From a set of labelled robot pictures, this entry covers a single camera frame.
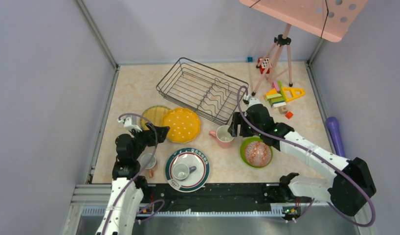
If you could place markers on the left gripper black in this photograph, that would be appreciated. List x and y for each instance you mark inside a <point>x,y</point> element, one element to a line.
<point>149,134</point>

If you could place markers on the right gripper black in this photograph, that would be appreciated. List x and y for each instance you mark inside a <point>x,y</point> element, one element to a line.
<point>237,119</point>

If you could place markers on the woven bamboo round tray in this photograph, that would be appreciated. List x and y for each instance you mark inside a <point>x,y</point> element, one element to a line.
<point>155,114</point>

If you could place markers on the pink mug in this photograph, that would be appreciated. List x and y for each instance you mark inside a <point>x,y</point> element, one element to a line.
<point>222,136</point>

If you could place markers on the yellow polka dot plate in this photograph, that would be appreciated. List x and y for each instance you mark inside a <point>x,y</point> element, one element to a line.
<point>184,124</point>

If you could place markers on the dark wire dish rack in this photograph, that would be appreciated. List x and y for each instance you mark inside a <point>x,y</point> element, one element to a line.
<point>209,92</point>

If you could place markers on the red patterned bowl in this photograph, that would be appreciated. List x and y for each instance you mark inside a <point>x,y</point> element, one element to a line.
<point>257,154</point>

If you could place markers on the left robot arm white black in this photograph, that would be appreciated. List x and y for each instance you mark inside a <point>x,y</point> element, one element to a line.
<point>129,187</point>

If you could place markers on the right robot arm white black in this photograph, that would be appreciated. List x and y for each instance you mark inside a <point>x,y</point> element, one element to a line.
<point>347,184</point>

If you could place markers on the white plate green red rim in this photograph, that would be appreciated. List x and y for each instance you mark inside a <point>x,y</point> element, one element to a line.
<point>190,157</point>

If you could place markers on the stack of coloured wooden blocks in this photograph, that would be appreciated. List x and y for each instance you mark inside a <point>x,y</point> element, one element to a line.
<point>277,98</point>

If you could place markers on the grey white cup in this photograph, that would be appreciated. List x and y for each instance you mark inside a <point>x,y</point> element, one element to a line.
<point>181,171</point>

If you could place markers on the orange cube block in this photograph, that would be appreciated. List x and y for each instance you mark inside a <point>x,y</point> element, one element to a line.
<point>289,115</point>

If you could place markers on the yellow triangle toy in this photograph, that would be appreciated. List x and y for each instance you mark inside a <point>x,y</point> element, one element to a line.
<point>291,93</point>

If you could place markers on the red white dice box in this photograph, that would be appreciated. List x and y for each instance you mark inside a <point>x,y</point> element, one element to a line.
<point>263,65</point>

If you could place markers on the pink tripod stand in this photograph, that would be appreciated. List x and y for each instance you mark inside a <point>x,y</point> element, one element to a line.
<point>282,41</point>

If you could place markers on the pink perforated board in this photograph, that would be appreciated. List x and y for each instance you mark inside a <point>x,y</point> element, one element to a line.
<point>328,19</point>

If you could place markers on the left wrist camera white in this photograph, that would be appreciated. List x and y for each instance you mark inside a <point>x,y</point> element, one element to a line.
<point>130,123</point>

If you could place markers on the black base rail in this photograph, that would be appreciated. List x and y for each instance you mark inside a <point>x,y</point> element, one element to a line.
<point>223,197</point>

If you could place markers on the purple handle tool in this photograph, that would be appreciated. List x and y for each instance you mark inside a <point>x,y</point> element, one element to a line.
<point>333,127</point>

